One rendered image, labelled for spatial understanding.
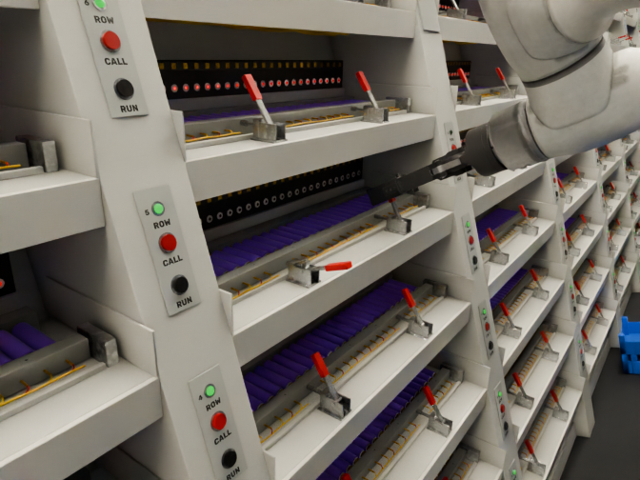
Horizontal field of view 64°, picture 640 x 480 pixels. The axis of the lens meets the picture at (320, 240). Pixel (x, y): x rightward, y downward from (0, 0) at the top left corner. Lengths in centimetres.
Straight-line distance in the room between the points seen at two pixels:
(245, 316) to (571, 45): 48
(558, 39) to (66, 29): 50
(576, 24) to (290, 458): 59
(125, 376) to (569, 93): 59
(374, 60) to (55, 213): 77
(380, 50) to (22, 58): 70
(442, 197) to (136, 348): 70
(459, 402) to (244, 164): 70
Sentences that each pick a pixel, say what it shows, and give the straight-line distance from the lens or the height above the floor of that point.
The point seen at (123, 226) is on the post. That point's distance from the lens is 50.
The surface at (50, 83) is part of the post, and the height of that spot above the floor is 121.
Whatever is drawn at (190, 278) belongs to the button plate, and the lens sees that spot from 53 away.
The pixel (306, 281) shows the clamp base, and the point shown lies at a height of 94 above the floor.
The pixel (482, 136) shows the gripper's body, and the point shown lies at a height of 107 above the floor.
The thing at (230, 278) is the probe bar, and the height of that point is 98.
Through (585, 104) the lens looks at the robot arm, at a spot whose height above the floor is 108.
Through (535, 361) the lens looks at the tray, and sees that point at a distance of 166.
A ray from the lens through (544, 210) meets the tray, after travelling 173.
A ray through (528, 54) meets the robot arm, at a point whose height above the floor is 116.
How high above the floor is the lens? 110
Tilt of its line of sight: 9 degrees down
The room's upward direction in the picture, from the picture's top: 13 degrees counter-clockwise
